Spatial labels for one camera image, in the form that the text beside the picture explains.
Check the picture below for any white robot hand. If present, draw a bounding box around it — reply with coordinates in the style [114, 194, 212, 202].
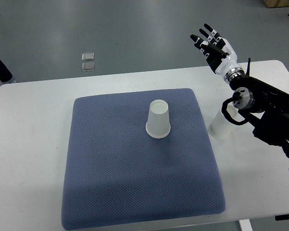
[190, 23, 243, 84]

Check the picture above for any white paper cup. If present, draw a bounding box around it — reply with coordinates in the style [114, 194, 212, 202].
[145, 100, 171, 139]
[209, 109, 234, 140]

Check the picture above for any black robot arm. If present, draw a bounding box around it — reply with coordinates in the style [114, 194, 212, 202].
[190, 24, 289, 158]

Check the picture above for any wooden box corner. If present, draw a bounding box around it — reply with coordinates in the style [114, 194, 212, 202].
[263, 0, 289, 8]

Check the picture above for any white paper cup on cushion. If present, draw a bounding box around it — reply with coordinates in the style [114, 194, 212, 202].
[145, 100, 171, 139]

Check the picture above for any upper metal floor plate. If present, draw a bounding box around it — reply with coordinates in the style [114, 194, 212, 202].
[82, 52, 94, 61]

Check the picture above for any blue mesh cushion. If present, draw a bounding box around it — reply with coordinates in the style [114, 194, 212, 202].
[61, 88, 225, 230]

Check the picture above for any white table leg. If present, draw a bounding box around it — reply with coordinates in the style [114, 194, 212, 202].
[238, 219, 253, 231]

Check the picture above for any black table bracket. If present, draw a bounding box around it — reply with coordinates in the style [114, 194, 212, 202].
[275, 214, 289, 221]

